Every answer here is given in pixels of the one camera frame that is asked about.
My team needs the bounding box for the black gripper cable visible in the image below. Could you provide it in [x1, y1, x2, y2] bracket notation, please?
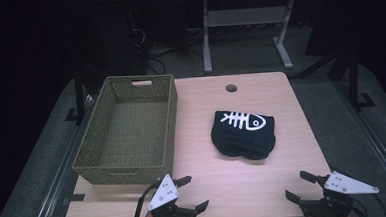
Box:
[371, 192, 386, 217]
[129, 181, 163, 217]

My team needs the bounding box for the green woven basket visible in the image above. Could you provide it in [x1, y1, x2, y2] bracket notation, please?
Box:
[67, 72, 183, 190]

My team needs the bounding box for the white metal desk frame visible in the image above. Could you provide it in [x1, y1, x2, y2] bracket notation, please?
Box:
[199, 0, 301, 75]

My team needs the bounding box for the black metal stand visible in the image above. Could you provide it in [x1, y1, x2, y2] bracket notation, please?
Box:
[62, 65, 88, 123]
[344, 50, 377, 111]

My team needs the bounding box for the tangle of floor cables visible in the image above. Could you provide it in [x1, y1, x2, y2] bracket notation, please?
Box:
[129, 23, 211, 77]

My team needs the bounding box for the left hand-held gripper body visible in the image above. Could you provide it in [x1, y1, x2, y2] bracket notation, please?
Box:
[145, 171, 199, 217]

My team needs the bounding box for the aluminium rail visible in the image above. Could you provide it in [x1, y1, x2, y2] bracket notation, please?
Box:
[21, 93, 103, 217]
[332, 77, 386, 213]

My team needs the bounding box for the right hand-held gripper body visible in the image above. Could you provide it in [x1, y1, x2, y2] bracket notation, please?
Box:
[299, 168, 381, 217]

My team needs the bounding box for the person's right hand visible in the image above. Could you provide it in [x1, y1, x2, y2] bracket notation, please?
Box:
[343, 208, 369, 217]

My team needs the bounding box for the black table bracket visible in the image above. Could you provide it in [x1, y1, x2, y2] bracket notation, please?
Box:
[62, 192, 87, 203]

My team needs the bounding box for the black beanie with fishbone print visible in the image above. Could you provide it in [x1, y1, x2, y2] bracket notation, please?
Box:
[209, 107, 279, 164]

